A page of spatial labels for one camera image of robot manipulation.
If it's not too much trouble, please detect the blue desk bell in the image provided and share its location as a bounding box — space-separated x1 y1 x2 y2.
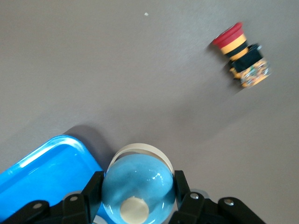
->
101 144 176 224

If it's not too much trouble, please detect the blue plastic tray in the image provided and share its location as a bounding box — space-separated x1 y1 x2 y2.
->
0 134 105 224

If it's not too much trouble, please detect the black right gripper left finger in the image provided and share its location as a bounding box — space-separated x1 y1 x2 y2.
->
0 171 105 224

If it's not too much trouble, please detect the brown table mat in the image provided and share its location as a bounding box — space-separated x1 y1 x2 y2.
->
0 0 299 224

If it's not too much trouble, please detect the red yellow emergency stop button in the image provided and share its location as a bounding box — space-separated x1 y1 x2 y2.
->
212 22 273 89

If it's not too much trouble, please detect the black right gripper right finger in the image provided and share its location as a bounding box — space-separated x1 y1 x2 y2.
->
168 170 267 224

